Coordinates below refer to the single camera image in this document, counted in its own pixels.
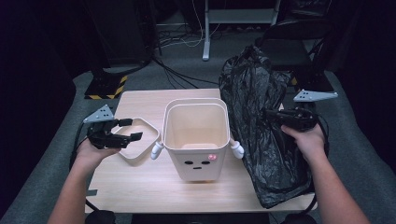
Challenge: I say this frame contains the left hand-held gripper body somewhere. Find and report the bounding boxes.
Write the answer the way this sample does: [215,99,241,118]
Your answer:
[82,104,132,149]

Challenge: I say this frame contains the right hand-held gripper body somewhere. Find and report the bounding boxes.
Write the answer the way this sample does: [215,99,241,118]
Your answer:
[278,89,339,133]

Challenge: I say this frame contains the white bin rim ring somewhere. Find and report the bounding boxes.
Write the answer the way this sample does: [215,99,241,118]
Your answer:
[111,117,162,161]

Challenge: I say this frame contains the black plastic trash bag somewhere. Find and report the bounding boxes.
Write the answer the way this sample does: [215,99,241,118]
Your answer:
[219,45,314,209]

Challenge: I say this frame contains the white trash bin with face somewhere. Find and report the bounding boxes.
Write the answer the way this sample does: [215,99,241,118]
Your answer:
[150,97,246,183]

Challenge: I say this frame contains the person's left hand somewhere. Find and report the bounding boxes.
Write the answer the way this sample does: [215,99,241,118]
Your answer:
[74,136,122,175]

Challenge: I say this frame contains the person's right hand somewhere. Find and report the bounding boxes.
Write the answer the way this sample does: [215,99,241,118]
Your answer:
[280,123,328,166]

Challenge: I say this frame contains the black yellow striped stand base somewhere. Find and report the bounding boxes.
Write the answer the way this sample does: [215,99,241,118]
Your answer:
[84,69,129,101]
[289,69,334,92]

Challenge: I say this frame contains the black folding chair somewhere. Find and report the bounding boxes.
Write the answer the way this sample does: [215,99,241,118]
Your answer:
[255,20,331,76]

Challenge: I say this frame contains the dark rounded object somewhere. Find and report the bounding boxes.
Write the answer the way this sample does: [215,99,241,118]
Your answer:
[281,212,317,224]
[85,209,116,224]

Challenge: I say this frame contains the black cabinet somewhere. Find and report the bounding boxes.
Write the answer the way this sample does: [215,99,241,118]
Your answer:
[83,0,157,68]

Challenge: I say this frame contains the black floor cable bundle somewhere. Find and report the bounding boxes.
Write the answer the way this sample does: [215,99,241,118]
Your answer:
[152,57,220,90]

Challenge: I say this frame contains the white desk frame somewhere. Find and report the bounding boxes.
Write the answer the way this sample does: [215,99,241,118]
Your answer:
[202,0,281,62]

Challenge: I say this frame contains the white floor cable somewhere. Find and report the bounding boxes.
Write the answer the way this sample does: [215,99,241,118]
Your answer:
[155,0,219,49]

